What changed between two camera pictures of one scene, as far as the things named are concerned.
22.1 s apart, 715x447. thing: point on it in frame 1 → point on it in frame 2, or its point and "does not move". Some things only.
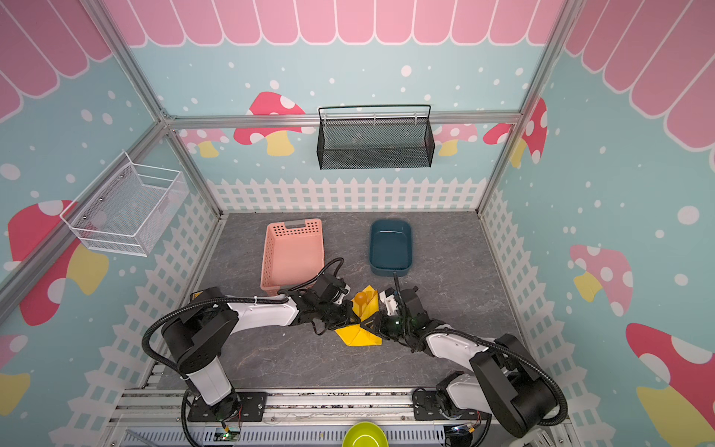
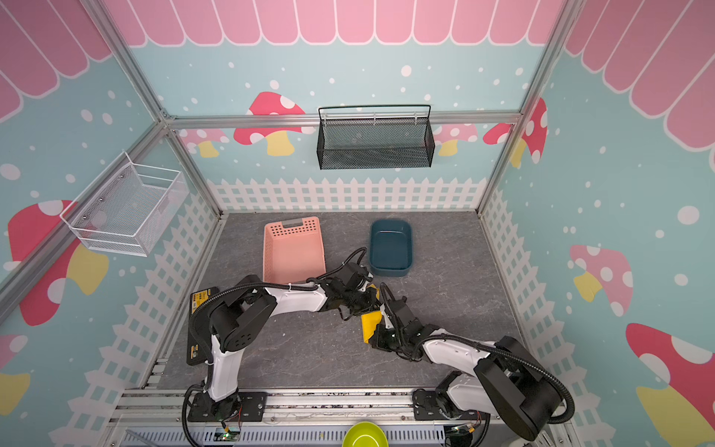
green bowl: [365, 434] does not move
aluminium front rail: [160, 409] does not move
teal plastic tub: [390, 247] does not move
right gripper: [383, 321] → [383, 336]
